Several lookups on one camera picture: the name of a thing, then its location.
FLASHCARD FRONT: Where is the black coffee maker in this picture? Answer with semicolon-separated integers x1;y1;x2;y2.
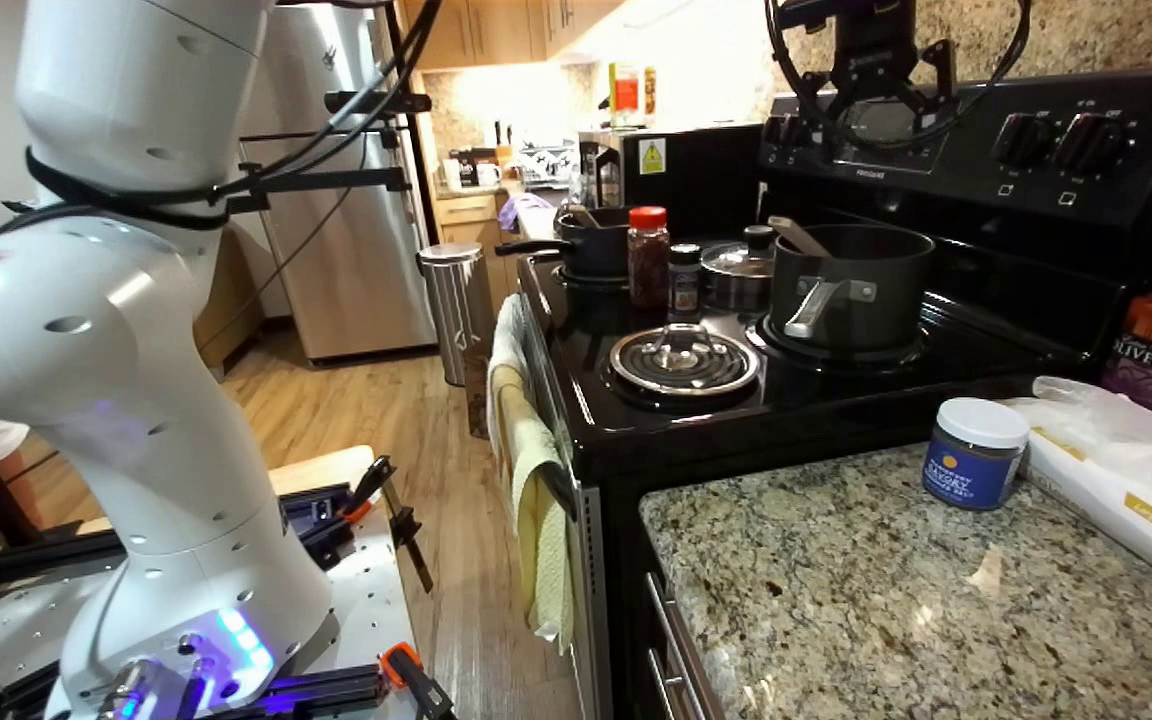
450;141;508;191

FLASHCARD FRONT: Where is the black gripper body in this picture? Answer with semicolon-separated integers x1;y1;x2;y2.
801;0;931;97

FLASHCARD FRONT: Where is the yellow hanging towel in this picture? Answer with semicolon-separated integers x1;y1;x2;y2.
500;364;580;654

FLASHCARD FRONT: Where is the coil burner with chrome ring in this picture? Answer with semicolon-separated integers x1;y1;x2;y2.
604;320;767;404

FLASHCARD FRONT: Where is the red-cap spice bottle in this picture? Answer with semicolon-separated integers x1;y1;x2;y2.
625;199;677;324

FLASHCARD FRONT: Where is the wooden cooking stick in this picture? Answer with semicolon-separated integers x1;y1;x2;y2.
767;211;836;260

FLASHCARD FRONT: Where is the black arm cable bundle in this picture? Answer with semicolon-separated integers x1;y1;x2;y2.
0;0;450;242

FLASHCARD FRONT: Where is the black pot with steel handle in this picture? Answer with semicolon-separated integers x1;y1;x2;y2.
755;214;939;358

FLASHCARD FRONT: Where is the silver drawer handle bar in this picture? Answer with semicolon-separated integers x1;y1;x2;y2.
640;570;727;720

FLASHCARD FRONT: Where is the blue jar with white lid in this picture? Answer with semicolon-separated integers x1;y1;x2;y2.
922;393;1031;517

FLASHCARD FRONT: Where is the red container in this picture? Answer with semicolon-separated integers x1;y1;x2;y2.
609;64;647;119

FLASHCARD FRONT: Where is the white hanging towel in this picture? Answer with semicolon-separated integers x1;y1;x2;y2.
485;290;527;442

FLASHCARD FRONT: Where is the black orange clamp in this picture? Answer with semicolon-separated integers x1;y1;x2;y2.
380;638;461;720
301;454;400;562
389;475;437;595

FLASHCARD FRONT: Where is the black electric stove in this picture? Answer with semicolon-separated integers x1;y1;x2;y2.
503;64;1152;720

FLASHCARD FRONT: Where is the stainless steel refrigerator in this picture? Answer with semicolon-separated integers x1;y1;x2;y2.
232;0;442;364

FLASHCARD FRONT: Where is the steel pan with glass lid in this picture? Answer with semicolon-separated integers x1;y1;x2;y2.
697;218;782;320

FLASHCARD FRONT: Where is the black microwave oven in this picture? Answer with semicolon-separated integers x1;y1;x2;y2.
576;119;767;242

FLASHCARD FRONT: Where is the grey trash can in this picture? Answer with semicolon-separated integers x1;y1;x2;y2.
417;239;488;393

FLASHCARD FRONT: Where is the white and yellow box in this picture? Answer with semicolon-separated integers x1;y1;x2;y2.
1002;372;1152;603

